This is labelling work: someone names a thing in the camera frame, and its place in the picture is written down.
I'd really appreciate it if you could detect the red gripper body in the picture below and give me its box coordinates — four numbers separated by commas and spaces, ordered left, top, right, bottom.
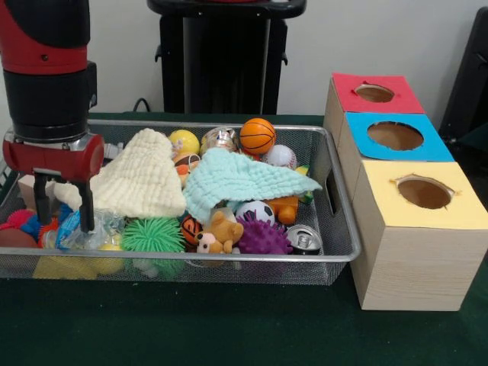
2, 129, 105, 182

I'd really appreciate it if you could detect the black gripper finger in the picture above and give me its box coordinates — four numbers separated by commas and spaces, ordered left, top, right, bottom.
77, 179, 95, 233
32, 175, 53, 226

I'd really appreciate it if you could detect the cream knitted cloth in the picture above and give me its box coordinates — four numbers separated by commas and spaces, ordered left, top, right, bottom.
53, 128, 188, 220

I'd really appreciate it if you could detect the mint green knitted cloth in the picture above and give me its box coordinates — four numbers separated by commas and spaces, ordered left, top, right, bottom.
182, 147, 323, 223

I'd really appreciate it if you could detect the silver mesh bin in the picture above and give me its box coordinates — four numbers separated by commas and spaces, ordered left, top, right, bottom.
0, 117, 361, 289

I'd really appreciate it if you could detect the wooden three-hole box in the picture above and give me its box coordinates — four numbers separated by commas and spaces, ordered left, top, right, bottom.
322, 72, 488, 312

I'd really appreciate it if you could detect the wooden block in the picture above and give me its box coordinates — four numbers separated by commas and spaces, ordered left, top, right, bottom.
18, 174, 37, 207

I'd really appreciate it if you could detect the grey toy robot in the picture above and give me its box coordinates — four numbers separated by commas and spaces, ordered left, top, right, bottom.
102, 142, 125, 160

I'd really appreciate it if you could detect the green koosh ball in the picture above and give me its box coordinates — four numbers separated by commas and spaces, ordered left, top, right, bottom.
120, 216, 187, 253

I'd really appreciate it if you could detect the brown teddy bear plush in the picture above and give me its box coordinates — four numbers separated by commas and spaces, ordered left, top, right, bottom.
194, 210, 245, 255

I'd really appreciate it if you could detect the toy soccer ball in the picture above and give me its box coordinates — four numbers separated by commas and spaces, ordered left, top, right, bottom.
235, 200, 276, 226

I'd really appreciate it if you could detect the purple spiky ball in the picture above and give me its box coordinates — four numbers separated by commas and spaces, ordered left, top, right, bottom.
236, 217, 294, 255

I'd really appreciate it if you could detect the orange toy basketball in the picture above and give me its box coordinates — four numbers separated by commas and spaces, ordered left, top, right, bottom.
239, 117, 277, 156

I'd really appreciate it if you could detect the dark green table cloth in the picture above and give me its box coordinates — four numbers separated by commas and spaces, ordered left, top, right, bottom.
0, 111, 488, 366

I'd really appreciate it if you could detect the white toy baseball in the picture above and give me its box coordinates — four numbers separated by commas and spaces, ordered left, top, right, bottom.
261, 144, 297, 169

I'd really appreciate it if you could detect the silver drink can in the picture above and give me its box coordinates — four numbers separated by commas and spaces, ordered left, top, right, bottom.
286, 223, 324, 255

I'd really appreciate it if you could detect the dark green side-table cloth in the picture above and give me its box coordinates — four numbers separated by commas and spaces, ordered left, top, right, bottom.
451, 124, 488, 153

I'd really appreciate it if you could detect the black stand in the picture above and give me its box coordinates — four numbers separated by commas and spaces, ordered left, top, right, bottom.
438, 6, 488, 134

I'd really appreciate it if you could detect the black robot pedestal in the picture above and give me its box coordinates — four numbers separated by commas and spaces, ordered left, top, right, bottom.
146, 0, 308, 114

